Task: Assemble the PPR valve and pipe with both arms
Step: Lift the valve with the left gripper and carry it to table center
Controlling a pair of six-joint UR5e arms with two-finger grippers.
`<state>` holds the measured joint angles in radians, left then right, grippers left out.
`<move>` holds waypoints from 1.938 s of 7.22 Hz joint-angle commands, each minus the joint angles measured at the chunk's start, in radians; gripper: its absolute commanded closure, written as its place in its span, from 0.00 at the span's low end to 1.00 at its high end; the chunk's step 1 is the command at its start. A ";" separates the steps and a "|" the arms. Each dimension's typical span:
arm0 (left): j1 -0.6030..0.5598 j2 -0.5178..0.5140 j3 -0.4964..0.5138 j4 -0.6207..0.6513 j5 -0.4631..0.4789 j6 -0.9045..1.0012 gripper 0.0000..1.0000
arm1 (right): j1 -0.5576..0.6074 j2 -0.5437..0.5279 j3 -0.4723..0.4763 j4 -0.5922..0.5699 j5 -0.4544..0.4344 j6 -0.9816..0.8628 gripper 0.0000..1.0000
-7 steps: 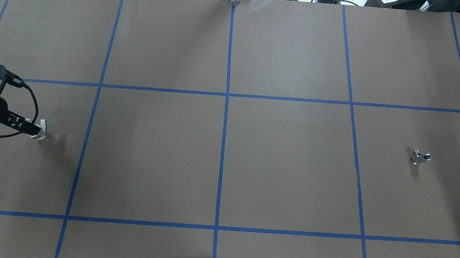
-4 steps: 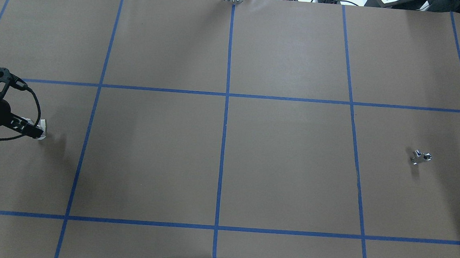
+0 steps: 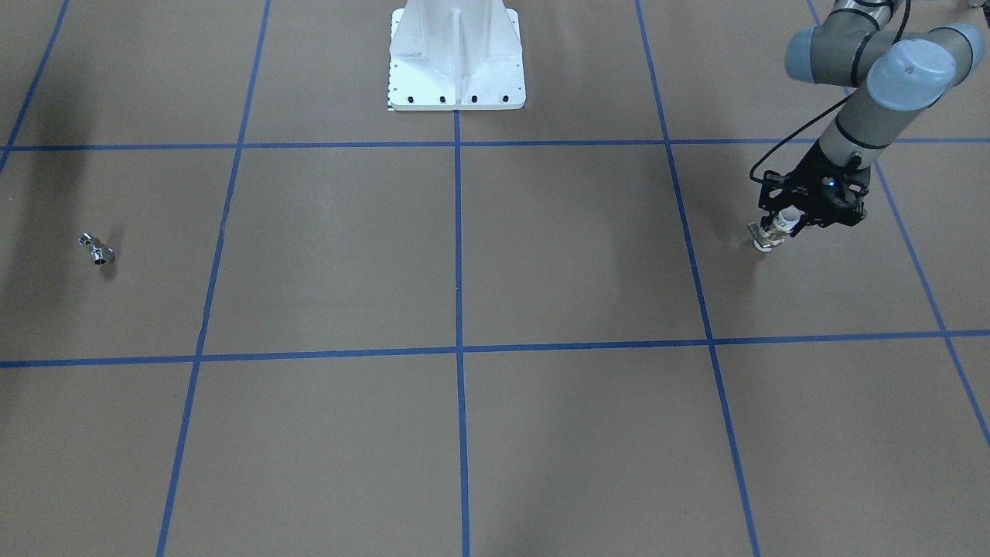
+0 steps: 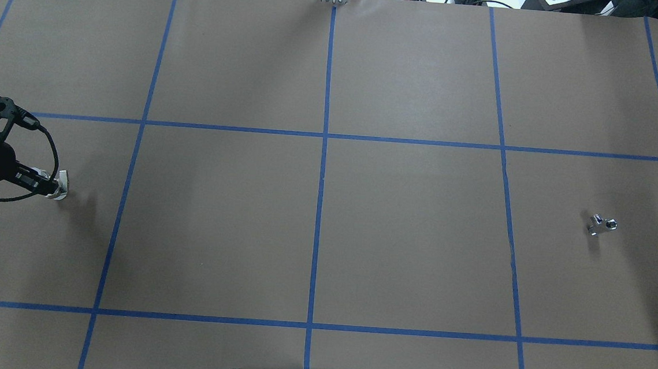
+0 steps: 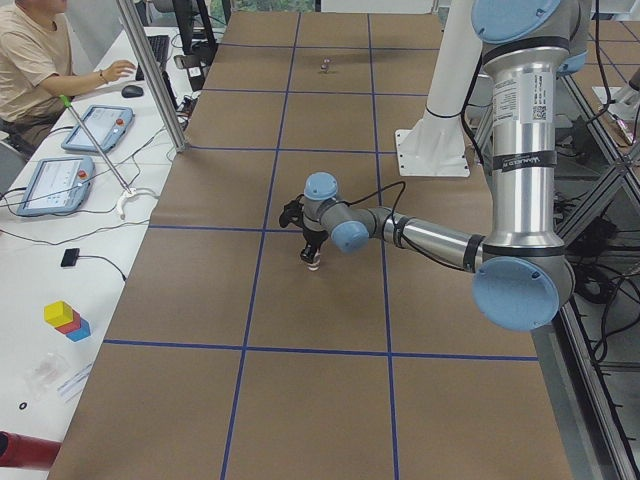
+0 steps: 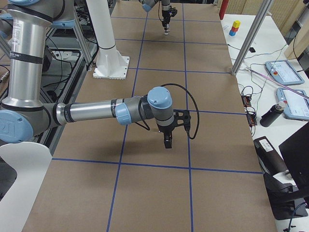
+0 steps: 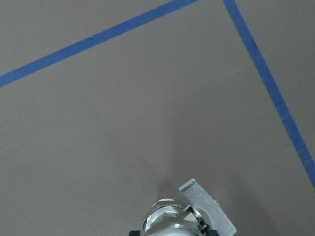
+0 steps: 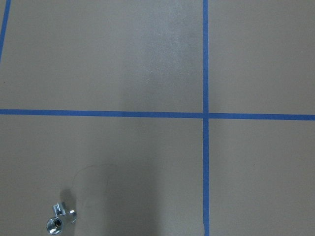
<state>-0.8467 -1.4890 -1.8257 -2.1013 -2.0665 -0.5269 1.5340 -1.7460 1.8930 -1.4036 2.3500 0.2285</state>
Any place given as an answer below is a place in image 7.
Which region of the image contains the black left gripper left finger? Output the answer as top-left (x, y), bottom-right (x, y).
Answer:
top-left (129, 230), bottom-right (142, 236)

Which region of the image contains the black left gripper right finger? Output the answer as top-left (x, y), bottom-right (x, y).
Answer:
top-left (207, 230), bottom-right (219, 236)

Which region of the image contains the white PPR valve with handle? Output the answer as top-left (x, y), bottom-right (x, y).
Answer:
top-left (141, 178), bottom-right (237, 236)

